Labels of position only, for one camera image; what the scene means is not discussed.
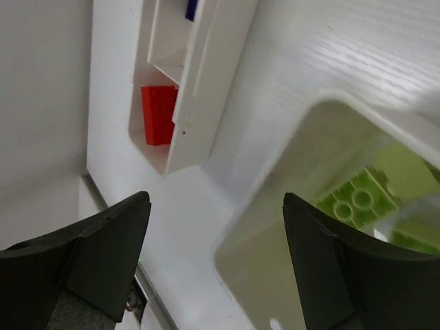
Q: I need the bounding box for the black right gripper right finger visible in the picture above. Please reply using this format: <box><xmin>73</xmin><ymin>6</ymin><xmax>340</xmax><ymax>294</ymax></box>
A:
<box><xmin>283</xmin><ymin>192</ymin><xmax>439</xmax><ymax>329</ymax></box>

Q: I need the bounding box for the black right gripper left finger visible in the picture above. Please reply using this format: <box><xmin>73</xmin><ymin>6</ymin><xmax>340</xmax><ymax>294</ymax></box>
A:
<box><xmin>1</xmin><ymin>191</ymin><xmax>151</xmax><ymax>329</ymax></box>

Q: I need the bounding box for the small lime lego brick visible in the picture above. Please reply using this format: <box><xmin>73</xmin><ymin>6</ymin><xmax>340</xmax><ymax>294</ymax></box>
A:
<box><xmin>314</xmin><ymin>166</ymin><xmax>399</xmax><ymax>230</ymax></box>

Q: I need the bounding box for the lime lego brick from cluster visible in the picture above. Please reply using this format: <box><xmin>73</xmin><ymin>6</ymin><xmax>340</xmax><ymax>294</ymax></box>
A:
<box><xmin>390</xmin><ymin>219</ymin><xmax>439</xmax><ymax>255</ymax></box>

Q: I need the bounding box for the lime rounded lego brick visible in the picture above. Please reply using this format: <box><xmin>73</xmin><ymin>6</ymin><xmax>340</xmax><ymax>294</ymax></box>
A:
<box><xmin>373</xmin><ymin>142</ymin><xmax>439</xmax><ymax>202</ymax></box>

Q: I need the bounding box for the red lego brick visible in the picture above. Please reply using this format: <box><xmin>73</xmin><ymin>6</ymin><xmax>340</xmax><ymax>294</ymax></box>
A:
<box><xmin>141</xmin><ymin>85</ymin><xmax>178</xmax><ymax>146</ymax></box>

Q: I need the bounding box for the purple lego brick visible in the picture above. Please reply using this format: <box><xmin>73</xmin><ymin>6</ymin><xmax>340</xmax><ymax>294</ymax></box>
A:
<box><xmin>185</xmin><ymin>0</ymin><xmax>198</xmax><ymax>21</ymax></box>

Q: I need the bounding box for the white right sorting tray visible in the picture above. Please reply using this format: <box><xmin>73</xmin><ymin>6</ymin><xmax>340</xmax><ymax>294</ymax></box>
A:
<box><xmin>213</xmin><ymin>89</ymin><xmax>439</xmax><ymax>329</ymax></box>

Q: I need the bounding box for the white sorting tray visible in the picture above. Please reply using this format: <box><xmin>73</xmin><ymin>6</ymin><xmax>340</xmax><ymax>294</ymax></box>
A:
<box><xmin>128</xmin><ymin>1</ymin><xmax>258</xmax><ymax>176</ymax></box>
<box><xmin>213</xmin><ymin>89</ymin><xmax>439</xmax><ymax>329</ymax></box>

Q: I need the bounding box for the white left sorting tray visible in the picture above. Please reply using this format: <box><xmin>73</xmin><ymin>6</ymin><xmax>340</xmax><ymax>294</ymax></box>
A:
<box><xmin>128</xmin><ymin>1</ymin><xmax>258</xmax><ymax>176</ymax></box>

